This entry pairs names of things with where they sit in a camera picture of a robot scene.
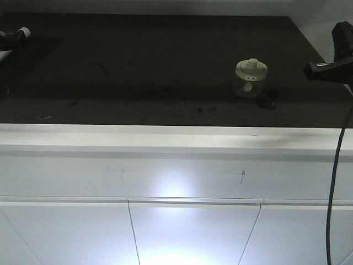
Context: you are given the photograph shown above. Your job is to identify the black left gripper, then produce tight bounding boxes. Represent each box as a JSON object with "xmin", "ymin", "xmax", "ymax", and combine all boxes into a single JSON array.
[{"xmin": 1, "ymin": 30, "xmax": 27, "ymax": 52}]

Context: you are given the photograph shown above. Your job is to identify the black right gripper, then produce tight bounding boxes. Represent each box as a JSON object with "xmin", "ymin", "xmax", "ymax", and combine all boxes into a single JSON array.
[{"xmin": 304, "ymin": 57, "xmax": 352, "ymax": 84}]

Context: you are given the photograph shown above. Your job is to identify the glass jar with white lid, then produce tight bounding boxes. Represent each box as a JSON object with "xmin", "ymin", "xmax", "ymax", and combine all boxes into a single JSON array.
[{"xmin": 233, "ymin": 58, "xmax": 268, "ymax": 99}]

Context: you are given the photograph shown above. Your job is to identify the grey pipe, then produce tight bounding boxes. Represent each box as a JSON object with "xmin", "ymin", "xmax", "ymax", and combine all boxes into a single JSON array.
[{"xmin": 19, "ymin": 27, "xmax": 31, "ymax": 39}]

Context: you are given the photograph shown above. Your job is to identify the white cabinet front panel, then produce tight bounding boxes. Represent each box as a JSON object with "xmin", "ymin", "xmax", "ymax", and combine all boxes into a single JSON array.
[{"xmin": 1, "ymin": 124, "xmax": 340, "ymax": 264}]

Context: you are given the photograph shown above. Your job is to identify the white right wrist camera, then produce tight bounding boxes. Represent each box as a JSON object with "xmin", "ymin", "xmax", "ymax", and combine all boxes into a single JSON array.
[{"xmin": 331, "ymin": 21, "xmax": 352, "ymax": 62}]

